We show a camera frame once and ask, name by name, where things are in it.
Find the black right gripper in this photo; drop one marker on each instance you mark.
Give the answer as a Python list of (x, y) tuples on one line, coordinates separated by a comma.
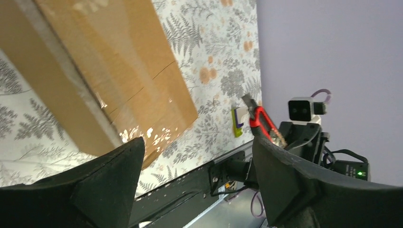
[(306, 141)]

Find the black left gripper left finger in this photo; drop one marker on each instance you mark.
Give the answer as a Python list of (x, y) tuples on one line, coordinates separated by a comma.
[(96, 194)]

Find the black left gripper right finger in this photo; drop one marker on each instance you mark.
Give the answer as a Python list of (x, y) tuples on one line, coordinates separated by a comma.
[(300, 194)]

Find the red black utility knife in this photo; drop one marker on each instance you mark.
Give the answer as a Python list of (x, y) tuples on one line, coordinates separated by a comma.
[(261, 124)]

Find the brown cardboard express box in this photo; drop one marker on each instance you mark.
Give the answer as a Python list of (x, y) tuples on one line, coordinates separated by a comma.
[(87, 76)]

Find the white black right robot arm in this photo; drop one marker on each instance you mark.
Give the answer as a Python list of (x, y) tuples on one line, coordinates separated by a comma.
[(346, 162)]

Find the green purple toy block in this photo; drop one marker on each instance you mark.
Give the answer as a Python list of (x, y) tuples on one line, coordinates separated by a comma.
[(240, 116)]

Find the floral patterned table mat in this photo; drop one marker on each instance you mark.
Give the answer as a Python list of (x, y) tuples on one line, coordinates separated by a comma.
[(215, 43)]

